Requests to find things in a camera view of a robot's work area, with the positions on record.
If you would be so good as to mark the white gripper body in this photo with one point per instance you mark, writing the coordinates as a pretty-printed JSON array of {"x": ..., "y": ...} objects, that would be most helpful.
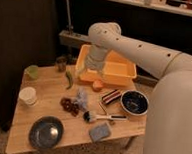
[{"x": 95, "y": 59}]

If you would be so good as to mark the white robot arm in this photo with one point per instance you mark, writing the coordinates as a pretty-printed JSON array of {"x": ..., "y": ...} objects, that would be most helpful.
[{"x": 169, "y": 117}]

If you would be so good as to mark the dark glass cup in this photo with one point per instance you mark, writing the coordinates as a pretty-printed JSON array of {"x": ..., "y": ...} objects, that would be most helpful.
[{"x": 61, "y": 63}]

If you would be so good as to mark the green plastic cup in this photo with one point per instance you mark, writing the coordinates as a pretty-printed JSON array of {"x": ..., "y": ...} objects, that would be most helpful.
[{"x": 32, "y": 72}]

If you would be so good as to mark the white paper cup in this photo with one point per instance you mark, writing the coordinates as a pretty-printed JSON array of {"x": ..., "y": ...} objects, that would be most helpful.
[{"x": 28, "y": 95}]

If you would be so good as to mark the yellow plastic bin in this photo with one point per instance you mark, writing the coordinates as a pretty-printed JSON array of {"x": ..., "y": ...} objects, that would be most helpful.
[{"x": 117, "y": 71}]

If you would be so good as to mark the orange round fruit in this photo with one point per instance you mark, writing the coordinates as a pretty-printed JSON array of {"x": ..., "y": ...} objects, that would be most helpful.
[{"x": 97, "y": 85}]

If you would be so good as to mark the green chili pepper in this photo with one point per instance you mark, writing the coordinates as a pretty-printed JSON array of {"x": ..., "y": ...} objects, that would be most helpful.
[{"x": 69, "y": 78}]

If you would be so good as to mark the striped chocolate bar wrapper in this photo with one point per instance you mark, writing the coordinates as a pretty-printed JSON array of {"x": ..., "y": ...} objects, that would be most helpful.
[{"x": 111, "y": 97}]

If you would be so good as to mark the crumpled clear plastic bag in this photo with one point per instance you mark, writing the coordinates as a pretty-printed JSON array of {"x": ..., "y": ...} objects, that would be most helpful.
[{"x": 82, "y": 99}]

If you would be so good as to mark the wooden table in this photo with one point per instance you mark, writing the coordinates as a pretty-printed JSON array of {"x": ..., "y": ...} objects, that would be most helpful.
[{"x": 51, "y": 87}]

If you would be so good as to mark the bunch of dark grapes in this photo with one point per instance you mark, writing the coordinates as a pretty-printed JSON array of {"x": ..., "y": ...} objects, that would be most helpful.
[{"x": 69, "y": 106}]

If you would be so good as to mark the dark blue ceramic bowl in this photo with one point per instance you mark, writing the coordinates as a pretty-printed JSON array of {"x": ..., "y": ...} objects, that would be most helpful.
[{"x": 134, "y": 102}]

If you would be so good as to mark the black and white brush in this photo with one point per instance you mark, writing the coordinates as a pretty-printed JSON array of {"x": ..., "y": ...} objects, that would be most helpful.
[{"x": 91, "y": 116}]

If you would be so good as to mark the metal pole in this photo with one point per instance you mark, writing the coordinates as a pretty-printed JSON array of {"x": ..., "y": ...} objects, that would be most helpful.
[{"x": 70, "y": 28}]

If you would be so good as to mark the blue sponge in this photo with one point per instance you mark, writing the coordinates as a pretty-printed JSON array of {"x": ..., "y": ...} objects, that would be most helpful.
[{"x": 100, "y": 132}]

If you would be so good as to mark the grey metal plate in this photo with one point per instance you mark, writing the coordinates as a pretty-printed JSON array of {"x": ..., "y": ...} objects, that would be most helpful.
[{"x": 46, "y": 133}]

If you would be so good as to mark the metal rail beam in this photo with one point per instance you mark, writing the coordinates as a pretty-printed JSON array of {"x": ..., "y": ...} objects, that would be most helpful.
[{"x": 73, "y": 40}]

